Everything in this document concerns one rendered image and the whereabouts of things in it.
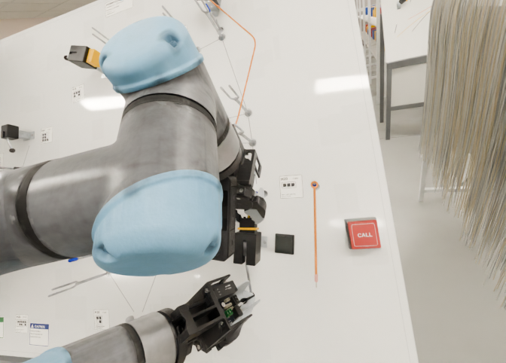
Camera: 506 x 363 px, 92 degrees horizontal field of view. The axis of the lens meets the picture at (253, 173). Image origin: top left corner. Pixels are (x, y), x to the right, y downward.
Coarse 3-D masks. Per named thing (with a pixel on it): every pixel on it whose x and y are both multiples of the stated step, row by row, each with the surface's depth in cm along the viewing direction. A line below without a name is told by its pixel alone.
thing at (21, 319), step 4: (16, 316) 70; (20, 316) 70; (24, 316) 69; (16, 320) 70; (20, 320) 70; (24, 320) 69; (16, 324) 70; (20, 324) 69; (24, 324) 69; (16, 328) 70; (20, 328) 69; (24, 328) 69; (16, 332) 70; (20, 332) 69; (24, 332) 69
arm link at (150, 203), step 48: (144, 144) 15; (192, 144) 16; (48, 192) 15; (96, 192) 14; (144, 192) 13; (192, 192) 14; (48, 240) 15; (96, 240) 13; (144, 240) 12; (192, 240) 13
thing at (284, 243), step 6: (276, 234) 51; (282, 234) 51; (288, 234) 51; (276, 240) 51; (282, 240) 50; (288, 240) 50; (276, 246) 51; (282, 246) 50; (288, 246) 50; (276, 252) 51; (282, 252) 51; (288, 252) 50
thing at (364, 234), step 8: (352, 224) 45; (360, 224) 45; (368, 224) 44; (376, 224) 44; (352, 232) 45; (360, 232) 44; (368, 232) 44; (376, 232) 44; (352, 240) 45; (360, 240) 44; (368, 240) 44; (376, 240) 44; (352, 248) 44; (360, 248) 44; (368, 248) 44; (376, 248) 44
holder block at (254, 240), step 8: (240, 240) 45; (248, 240) 44; (256, 240) 44; (240, 248) 45; (248, 248) 44; (256, 248) 44; (240, 256) 44; (248, 256) 44; (256, 256) 44; (248, 264) 44
